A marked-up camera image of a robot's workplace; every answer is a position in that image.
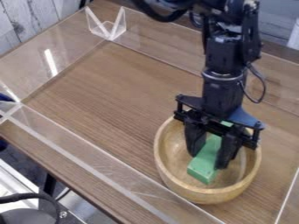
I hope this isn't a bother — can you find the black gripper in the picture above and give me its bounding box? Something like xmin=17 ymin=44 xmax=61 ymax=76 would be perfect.
xmin=173 ymin=71 xmax=264 ymax=170

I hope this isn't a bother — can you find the green rectangular block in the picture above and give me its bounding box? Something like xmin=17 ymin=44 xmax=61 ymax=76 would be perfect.
xmin=185 ymin=120 xmax=235 ymax=186

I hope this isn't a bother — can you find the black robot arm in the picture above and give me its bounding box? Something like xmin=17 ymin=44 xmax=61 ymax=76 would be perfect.
xmin=132 ymin=0 xmax=264 ymax=169

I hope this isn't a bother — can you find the brown wooden bowl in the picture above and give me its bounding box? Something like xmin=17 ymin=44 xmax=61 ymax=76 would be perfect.
xmin=153 ymin=117 xmax=261 ymax=205

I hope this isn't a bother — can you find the black metal table leg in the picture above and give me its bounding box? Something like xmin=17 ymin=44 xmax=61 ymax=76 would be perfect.
xmin=42 ymin=173 xmax=57 ymax=196

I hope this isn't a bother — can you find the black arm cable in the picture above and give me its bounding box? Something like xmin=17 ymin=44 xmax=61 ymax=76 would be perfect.
xmin=237 ymin=63 xmax=267 ymax=104

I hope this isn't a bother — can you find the clear acrylic tray wall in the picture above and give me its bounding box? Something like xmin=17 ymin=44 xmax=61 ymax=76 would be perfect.
xmin=0 ymin=0 xmax=299 ymax=224

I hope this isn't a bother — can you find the clear acrylic corner bracket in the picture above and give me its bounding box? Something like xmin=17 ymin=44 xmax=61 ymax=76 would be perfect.
xmin=85 ymin=7 xmax=126 ymax=41

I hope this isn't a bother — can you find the black cable on floor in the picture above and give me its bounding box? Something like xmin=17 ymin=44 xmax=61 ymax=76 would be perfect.
xmin=0 ymin=192 xmax=62 ymax=224

